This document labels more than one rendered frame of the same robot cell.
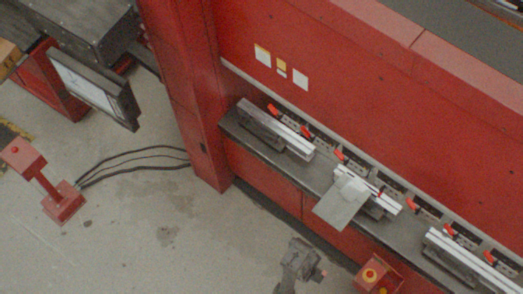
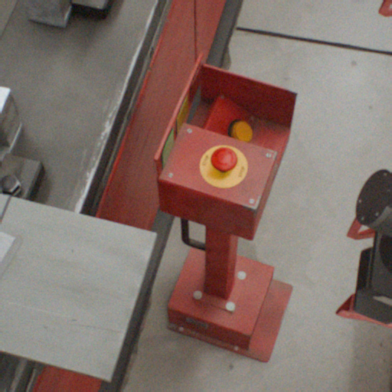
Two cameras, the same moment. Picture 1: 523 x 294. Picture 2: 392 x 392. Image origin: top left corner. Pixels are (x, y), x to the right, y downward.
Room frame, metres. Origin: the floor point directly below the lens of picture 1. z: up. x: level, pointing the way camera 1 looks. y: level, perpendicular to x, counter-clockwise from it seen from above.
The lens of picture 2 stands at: (1.18, 0.04, 1.90)
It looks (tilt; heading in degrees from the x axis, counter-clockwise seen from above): 64 degrees down; 242
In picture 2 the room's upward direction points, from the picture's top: 1 degrees counter-clockwise
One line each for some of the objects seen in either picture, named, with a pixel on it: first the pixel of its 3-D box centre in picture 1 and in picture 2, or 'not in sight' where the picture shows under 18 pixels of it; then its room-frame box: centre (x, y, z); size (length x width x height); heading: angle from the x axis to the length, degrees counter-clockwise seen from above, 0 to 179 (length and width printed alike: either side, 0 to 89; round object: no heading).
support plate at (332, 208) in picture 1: (341, 201); (25, 276); (1.19, -0.36, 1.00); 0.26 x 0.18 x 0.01; 136
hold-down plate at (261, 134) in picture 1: (261, 134); not in sight; (1.67, 0.00, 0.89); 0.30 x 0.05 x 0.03; 46
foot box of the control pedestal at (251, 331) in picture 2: not in sight; (231, 298); (0.81, -0.49, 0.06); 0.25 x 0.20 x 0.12; 131
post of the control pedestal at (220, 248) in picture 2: not in sight; (222, 239); (0.83, -0.51, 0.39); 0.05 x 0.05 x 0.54; 41
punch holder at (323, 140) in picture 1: (324, 133); not in sight; (1.45, -0.30, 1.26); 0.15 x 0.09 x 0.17; 46
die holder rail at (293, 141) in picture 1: (275, 129); not in sight; (1.68, -0.07, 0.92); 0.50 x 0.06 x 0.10; 46
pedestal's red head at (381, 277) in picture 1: (377, 281); (227, 148); (0.83, -0.51, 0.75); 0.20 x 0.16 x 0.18; 41
